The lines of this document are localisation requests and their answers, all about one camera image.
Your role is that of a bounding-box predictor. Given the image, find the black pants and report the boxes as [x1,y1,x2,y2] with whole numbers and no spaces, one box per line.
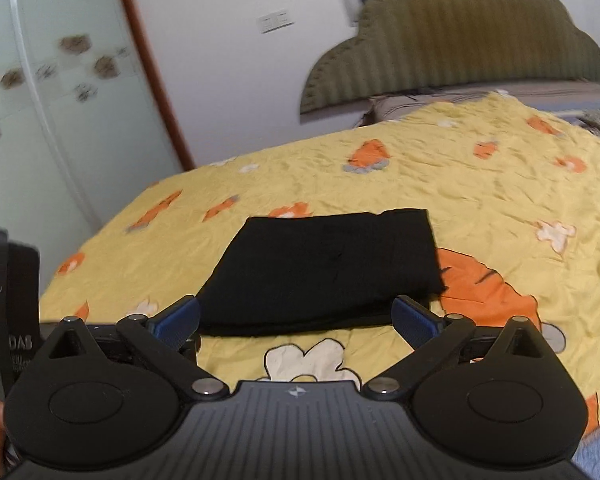
[196,208,448,338]

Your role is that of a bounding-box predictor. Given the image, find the grey-brown striped pillow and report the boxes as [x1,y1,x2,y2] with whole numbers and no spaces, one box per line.
[352,80,600,128]

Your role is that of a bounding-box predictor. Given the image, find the yellow printed blanket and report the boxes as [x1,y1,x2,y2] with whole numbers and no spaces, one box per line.
[37,89,600,428]

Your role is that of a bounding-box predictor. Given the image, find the olive green quilted headboard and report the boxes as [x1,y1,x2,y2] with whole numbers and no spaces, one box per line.
[299,0,600,116]

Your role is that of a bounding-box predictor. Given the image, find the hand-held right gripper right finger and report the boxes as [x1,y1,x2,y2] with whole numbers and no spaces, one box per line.
[362,295,548,401]

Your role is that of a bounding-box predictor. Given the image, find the blue jeans leg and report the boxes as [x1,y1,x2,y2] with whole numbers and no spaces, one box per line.
[570,422,600,480]

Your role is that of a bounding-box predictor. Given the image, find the frosted glass door with stickers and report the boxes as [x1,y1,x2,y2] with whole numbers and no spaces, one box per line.
[0,0,183,281]

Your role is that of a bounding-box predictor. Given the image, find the brown wooden door frame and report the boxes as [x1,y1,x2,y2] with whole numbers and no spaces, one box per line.
[111,0,197,171]

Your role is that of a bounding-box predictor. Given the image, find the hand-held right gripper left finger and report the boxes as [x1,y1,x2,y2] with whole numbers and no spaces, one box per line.
[42,296,228,401]

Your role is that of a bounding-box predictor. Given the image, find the white wall socket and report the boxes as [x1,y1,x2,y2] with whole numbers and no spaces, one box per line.
[257,8,297,35]

